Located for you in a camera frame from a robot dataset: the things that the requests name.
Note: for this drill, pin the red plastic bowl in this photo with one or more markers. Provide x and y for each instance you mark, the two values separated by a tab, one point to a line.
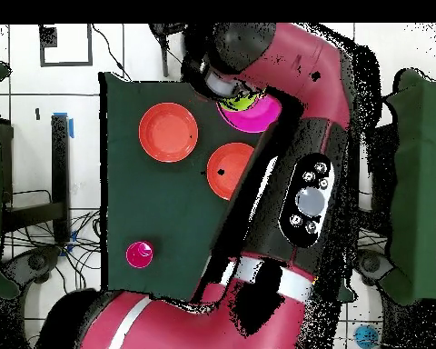
225	171
167	132

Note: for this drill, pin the pink plastic bowl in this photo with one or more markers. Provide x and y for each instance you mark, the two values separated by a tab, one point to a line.
254	116

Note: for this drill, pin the green plastic cup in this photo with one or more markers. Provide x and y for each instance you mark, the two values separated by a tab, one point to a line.
239	104

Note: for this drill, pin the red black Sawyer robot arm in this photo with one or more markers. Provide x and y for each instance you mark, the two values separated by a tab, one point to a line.
298	91

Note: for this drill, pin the dark green tablecloth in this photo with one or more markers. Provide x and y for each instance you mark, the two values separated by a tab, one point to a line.
149	211

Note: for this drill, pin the red plastic cup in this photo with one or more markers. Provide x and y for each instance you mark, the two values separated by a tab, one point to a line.
136	256

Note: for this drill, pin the grey tripod leg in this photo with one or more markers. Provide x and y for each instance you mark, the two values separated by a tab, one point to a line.
165	58

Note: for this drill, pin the blue tape strip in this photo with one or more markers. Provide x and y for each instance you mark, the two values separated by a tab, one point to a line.
71	128

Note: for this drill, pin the black metal stand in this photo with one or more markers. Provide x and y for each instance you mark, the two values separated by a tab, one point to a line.
60	163

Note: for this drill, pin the blue round object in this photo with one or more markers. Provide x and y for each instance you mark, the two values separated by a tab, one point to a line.
366	336

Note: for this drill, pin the black square floor frame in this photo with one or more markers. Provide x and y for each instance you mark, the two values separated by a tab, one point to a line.
65	64

